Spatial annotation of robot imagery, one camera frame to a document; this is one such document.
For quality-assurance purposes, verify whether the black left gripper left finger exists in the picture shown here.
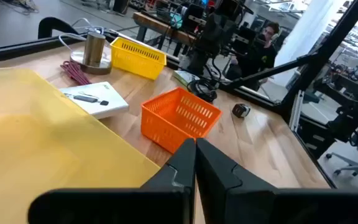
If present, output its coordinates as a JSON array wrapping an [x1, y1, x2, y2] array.
[[27, 138, 196, 224]]

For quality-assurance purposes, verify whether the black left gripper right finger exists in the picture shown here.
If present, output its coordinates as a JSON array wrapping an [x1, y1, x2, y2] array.
[[196, 138, 358, 224]]

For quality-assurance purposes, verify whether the black and white charger adapter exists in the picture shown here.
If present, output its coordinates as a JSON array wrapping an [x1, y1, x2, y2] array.
[[231, 103, 251, 119]]

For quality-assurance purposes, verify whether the orange slotted plastic basket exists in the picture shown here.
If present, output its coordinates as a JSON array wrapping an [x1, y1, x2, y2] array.
[[140, 86, 223, 154]]

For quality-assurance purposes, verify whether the white product box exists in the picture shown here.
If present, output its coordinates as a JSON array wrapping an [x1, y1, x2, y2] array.
[[59, 81, 130, 120]]

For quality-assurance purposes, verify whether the grey office chair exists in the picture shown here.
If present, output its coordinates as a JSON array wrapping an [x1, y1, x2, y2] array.
[[324, 121, 358, 187]]

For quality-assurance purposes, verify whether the green and white box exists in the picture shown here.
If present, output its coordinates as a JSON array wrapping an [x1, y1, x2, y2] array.
[[172, 70, 201, 88]]

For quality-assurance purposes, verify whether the yellow slotted plastic basket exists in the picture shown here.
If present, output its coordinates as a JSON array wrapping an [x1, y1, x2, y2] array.
[[109, 36, 167, 81]]

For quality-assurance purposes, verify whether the person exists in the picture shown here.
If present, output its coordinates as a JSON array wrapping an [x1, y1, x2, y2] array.
[[225, 21, 281, 91]]

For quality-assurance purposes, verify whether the wooden workbench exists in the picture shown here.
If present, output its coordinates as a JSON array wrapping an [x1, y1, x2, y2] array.
[[132, 11, 198, 47]]

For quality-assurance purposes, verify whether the black chair back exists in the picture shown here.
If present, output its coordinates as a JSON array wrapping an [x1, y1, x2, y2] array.
[[37, 17, 80, 40]]

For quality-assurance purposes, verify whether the black coiled cable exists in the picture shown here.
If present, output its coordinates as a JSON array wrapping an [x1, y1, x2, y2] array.
[[186, 77, 219, 103]]

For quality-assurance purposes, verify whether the maroon braided cable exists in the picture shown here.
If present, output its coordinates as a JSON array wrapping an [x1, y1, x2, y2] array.
[[60, 60, 92, 86]]

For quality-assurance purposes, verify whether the black table frame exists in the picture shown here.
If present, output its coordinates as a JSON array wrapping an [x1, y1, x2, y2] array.
[[0, 0, 358, 190]]

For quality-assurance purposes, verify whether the white cable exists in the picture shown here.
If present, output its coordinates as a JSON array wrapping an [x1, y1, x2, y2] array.
[[57, 17, 105, 52]]

